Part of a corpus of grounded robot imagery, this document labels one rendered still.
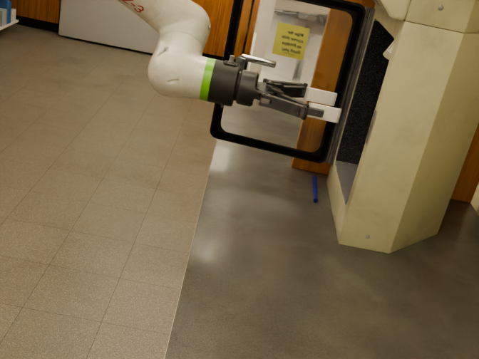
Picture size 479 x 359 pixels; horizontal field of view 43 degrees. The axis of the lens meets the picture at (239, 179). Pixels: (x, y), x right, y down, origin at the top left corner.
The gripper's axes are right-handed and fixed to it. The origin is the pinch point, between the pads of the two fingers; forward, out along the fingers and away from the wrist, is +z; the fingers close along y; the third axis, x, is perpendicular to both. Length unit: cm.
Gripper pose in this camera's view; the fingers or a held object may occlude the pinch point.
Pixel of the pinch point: (329, 105)
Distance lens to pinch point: 135.8
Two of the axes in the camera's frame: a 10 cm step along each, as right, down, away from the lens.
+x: -2.0, 8.9, 4.1
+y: 0.7, -4.0, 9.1
